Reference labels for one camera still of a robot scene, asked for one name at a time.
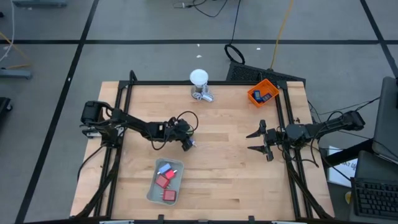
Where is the black perforated panel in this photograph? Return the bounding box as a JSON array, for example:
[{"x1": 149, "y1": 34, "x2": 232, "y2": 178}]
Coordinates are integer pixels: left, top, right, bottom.
[{"x1": 226, "y1": 61, "x2": 307, "y2": 84}]

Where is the grey plastic bin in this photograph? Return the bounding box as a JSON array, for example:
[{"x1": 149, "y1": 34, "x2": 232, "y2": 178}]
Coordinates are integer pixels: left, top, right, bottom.
[{"x1": 146, "y1": 157, "x2": 185, "y2": 206}]

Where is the grey floor foot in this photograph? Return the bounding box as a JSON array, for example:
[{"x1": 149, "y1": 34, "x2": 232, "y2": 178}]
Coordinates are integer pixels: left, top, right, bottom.
[{"x1": 0, "y1": 68, "x2": 34, "y2": 79}]

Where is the white floor cable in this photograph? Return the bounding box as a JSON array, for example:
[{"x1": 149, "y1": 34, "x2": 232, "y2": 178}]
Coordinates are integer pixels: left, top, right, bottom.
[{"x1": 0, "y1": 0, "x2": 16, "y2": 63}]

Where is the orange plastic basket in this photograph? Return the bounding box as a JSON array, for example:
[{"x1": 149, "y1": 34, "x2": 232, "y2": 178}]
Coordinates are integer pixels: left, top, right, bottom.
[{"x1": 247, "y1": 78, "x2": 280, "y2": 108}]

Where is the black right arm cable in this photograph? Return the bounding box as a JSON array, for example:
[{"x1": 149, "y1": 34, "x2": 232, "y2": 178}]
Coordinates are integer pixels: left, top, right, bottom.
[{"x1": 278, "y1": 136, "x2": 354, "y2": 183}]

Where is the grey monitor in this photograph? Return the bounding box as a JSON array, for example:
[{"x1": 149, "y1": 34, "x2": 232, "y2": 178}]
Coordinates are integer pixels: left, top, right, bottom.
[{"x1": 372, "y1": 76, "x2": 398, "y2": 162}]

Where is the black table frame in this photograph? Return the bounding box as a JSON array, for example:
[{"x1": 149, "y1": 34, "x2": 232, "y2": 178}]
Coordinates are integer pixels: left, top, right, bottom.
[{"x1": 70, "y1": 70, "x2": 335, "y2": 224}]

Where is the black coiled floor cable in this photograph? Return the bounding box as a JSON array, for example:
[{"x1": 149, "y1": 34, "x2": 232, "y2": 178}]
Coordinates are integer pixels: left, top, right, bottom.
[{"x1": 224, "y1": 0, "x2": 246, "y2": 65}]

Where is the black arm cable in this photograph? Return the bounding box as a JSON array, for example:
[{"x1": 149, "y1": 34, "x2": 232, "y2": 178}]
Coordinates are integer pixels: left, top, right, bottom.
[
  {"x1": 278, "y1": 136, "x2": 354, "y2": 183},
  {"x1": 76, "y1": 144, "x2": 106, "y2": 183}
]

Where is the thin black floor cable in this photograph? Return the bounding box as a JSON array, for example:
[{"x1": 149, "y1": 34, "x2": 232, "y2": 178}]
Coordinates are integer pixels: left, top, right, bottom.
[{"x1": 174, "y1": 0, "x2": 229, "y2": 18}]

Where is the light blue charger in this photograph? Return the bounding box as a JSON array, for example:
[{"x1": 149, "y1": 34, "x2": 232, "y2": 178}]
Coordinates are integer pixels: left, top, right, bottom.
[{"x1": 157, "y1": 163, "x2": 172, "y2": 175}]

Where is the white mushroom-shaped lamp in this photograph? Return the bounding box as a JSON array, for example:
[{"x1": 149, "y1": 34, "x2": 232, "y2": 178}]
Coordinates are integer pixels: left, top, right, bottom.
[{"x1": 189, "y1": 68, "x2": 210, "y2": 97}]

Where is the yellow floor cable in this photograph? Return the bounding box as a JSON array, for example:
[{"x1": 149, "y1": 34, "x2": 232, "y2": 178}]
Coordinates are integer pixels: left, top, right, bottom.
[{"x1": 0, "y1": 30, "x2": 32, "y2": 70}]

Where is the red square charger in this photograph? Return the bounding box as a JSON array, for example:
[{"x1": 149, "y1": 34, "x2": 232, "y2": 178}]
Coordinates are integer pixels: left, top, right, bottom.
[
  {"x1": 162, "y1": 189, "x2": 177, "y2": 202},
  {"x1": 155, "y1": 174, "x2": 170, "y2": 189}
]

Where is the white paper sheet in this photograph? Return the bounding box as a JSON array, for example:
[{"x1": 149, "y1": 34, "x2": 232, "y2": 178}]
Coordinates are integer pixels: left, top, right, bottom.
[{"x1": 328, "y1": 145, "x2": 358, "y2": 187}]

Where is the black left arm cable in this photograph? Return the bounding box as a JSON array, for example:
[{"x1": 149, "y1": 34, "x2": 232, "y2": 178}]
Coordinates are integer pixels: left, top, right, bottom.
[{"x1": 76, "y1": 144, "x2": 106, "y2": 183}]

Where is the yellow hanging cable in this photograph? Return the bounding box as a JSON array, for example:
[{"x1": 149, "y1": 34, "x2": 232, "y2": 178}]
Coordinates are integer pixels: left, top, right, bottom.
[{"x1": 269, "y1": 0, "x2": 295, "y2": 71}]

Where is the black laptop keyboard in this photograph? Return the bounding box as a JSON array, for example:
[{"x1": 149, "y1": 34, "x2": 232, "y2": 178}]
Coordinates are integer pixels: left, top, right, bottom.
[{"x1": 351, "y1": 177, "x2": 398, "y2": 220}]

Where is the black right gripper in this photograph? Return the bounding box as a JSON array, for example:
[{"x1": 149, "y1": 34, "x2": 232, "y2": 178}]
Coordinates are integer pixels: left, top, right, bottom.
[{"x1": 246, "y1": 119, "x2": 285, "y2": 162}]

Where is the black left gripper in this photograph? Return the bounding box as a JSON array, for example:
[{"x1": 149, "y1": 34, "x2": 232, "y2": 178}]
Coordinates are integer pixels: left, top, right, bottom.
[{"x1": 170, "y1": 119, "x2": 195, "y2": 152}]

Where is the white coiled cable with adapter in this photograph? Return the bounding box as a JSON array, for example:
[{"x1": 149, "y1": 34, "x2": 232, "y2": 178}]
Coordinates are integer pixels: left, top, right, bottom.
[{"x1": 192, "y1": 90, "x2": 215, "y2": 103}]

